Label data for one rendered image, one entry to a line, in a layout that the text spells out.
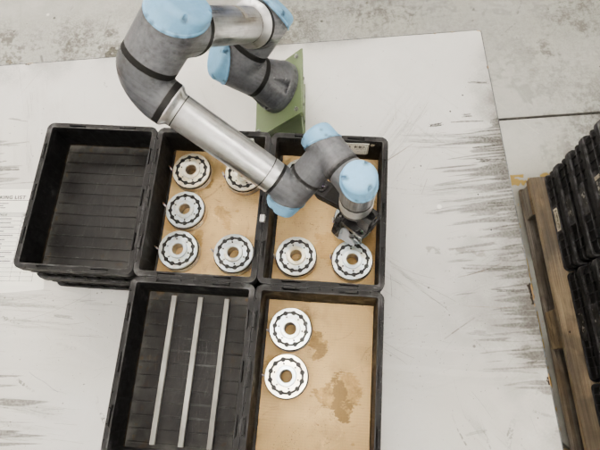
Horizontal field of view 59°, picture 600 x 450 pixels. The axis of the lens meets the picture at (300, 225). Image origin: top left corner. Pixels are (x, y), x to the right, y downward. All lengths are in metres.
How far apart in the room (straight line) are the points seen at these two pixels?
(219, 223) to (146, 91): 0.47
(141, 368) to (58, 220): 0.47
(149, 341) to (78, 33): 1.97
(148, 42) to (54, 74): 0.96
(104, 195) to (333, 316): 0.70
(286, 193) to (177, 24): 0.39
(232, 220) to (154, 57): 0.53
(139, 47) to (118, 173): 0.57
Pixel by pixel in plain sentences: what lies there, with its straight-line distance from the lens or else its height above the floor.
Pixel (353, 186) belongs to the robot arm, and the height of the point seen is 1.21.
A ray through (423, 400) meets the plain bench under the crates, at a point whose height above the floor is 0.70.
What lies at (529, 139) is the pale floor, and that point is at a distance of 2.58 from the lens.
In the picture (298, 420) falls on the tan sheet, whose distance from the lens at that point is 1.31.
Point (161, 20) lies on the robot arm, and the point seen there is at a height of 1.39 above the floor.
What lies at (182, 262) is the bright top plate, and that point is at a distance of 1.37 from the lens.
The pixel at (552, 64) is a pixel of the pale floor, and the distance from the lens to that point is 2.82.
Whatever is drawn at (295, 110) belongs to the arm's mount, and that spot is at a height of 0.88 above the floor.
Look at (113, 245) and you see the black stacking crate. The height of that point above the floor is 0.83.
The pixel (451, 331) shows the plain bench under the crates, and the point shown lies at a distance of 1.49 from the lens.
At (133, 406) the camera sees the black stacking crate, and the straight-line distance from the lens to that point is 1.39.
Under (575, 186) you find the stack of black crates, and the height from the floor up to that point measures 0.37.
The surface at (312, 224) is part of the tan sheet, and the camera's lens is 1.38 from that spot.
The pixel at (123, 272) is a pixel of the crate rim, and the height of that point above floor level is 0.93.
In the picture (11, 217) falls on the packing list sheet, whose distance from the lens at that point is 1.79.
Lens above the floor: 2.14
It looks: 71 degrees down
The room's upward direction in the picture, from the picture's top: 9 degrees counter-clockwise
